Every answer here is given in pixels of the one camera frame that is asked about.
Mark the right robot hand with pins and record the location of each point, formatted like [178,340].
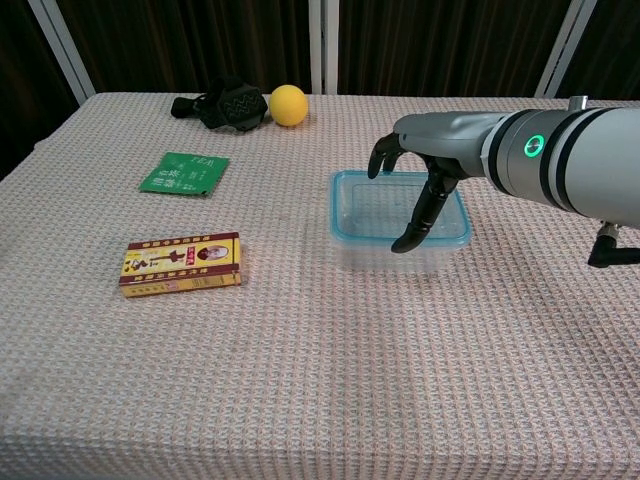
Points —
[445,137]

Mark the clear blue-rimmed plastic container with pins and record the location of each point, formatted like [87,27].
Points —
[375,212]

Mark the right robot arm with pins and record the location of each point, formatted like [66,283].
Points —
[585,160]

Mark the clear plastic tray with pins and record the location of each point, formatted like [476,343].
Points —
[380,261]

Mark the yellow ball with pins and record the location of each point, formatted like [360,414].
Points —
[288,105]

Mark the green tea sachet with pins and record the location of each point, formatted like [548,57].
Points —
[185,175]

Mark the black curtain backdrop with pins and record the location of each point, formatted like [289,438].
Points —
[200,40]

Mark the pink waffle-weave tablecloth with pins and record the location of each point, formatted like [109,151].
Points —
[300,375]

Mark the yellow and red box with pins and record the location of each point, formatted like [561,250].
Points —
[180,265]

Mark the white metal frame post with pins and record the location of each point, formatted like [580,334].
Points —
[565,50]
[62,50]
[323,47]

